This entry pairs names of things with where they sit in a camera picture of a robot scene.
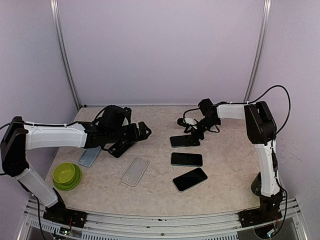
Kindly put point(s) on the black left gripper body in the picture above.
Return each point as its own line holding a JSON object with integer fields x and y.
{"x": 115, "y": 135}

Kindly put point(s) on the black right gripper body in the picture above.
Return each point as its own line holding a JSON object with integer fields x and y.
{"x": 209, "y": 123}

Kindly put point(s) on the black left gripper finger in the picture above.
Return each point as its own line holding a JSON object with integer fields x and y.
{"x": 143, "y": 131}
{"x": 119, "y": 148}

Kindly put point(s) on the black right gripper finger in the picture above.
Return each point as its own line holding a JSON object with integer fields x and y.
{"x": 193, "y": 139}
{"x": 191, "y": 128}

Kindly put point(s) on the black phone teal edge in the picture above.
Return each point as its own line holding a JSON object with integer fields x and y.
{"x": 178, "y": 141}

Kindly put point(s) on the clear phone case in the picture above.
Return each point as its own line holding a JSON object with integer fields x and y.
{"x": 134, "y": 172}

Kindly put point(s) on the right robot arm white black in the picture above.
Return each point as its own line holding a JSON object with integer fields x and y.
{"x": 260, "y": 129}

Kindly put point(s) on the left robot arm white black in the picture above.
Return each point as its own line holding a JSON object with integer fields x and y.
{"x": 22, "y": 136}

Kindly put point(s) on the black phone middle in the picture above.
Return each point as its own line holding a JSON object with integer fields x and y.
{"x": 186, "y": 159}

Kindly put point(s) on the light blue phone case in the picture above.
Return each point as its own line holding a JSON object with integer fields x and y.
{"x": 89, "y": 156}

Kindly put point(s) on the black phone front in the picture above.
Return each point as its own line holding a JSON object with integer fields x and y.
{"x": 189, "y": 179}

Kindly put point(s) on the green bowl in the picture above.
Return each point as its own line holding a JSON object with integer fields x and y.
{"x": 64, "y": 174}

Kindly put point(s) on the green saucer plate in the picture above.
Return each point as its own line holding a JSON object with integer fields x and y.
{"x": 72, "y": 185}

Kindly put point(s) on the dark green cup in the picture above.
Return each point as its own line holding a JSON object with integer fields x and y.
{"x": 256, "y": 185}

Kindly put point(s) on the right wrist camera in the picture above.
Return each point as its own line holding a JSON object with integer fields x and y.
{"x": 186, "y": 122}

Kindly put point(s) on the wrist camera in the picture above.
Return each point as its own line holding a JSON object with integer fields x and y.
{"x": 127, "y": 112}
{"x": 186, "y": 122}

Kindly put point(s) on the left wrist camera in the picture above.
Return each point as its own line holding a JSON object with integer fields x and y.
{"x": 127, "y": 112}

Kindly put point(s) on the aluminium front rail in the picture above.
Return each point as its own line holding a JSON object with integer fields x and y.
{"x": 214, "y": 226}

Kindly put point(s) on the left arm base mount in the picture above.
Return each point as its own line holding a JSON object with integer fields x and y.
{"x": 59, "y": 213}

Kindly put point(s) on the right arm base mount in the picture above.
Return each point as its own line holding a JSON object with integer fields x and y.
{"x": 268, "y": 211}

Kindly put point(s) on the right aluminium frame post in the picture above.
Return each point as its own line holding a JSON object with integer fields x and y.
{"x": 259, "y": 49}

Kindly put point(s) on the aluminium frame post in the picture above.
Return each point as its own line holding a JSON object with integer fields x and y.
{"x": 54, "y": 6}
{"x": 259, "y": 49}

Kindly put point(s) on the left aluminium frame post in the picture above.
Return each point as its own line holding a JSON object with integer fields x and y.
{"x": 54, "y": 6}

